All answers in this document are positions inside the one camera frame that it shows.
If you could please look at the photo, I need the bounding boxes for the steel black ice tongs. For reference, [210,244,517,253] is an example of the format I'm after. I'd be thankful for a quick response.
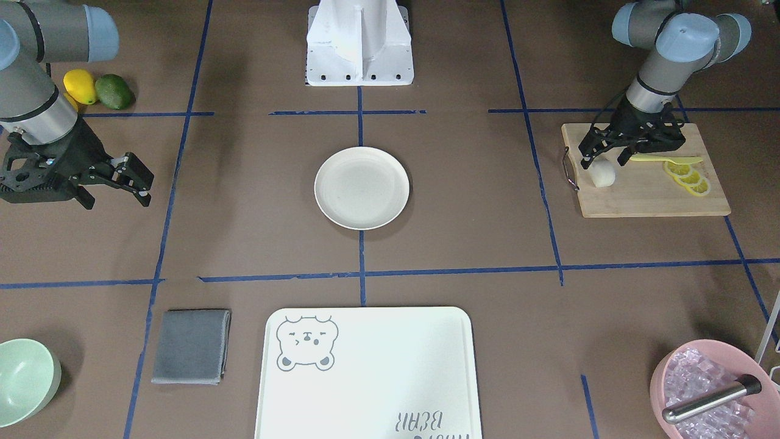
[661,374,762,425]

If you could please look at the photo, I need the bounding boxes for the yellow lemon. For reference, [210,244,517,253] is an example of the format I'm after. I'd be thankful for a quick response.
[62,69,98,105]
[62,92,80,113]

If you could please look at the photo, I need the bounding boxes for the yellow-green plastic knife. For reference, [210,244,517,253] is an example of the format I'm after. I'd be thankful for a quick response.
[629,154,704,166]

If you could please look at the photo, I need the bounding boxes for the mint green bowl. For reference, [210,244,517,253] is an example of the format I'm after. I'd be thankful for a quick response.
[1,338,62,427]

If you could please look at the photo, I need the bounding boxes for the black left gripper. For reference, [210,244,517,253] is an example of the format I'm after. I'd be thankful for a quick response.
[578,91,686,170]

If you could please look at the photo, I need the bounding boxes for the beige round plate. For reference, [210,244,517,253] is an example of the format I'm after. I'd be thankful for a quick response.
[314,146,411,231]

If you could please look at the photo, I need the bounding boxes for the bamboo cutting board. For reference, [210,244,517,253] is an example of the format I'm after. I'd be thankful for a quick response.
[562,123,732,218]

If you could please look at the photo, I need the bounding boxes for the pink bowl with ice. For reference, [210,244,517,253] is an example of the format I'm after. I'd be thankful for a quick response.
[649,339,779,438]

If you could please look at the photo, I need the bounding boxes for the lemon slices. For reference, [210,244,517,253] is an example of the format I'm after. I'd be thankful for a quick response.
[662,162,712,197]

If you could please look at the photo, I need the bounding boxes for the white steamed bun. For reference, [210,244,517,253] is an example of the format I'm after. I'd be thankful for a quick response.
[587,157,617,188]

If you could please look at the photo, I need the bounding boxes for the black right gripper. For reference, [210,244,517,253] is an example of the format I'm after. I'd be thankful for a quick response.
[1,119,154,210]

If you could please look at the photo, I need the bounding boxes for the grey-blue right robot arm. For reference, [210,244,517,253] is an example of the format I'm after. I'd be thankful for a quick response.
[1,1,154,209]

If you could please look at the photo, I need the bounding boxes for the white bear serving tray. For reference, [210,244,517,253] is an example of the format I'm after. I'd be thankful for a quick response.
[254,306,484,438]

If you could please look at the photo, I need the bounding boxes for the folded grey cloth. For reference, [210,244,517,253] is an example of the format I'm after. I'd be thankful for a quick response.
[151,309,232,385]

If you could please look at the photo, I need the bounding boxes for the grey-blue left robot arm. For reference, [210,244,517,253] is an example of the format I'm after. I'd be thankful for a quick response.
[578,1,753,169]

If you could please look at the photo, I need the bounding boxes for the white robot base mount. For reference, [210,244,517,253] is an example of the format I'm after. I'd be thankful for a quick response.
[305,1,414,87]

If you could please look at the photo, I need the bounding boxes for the green avocado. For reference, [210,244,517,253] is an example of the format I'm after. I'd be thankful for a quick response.
[95,73,135,110]

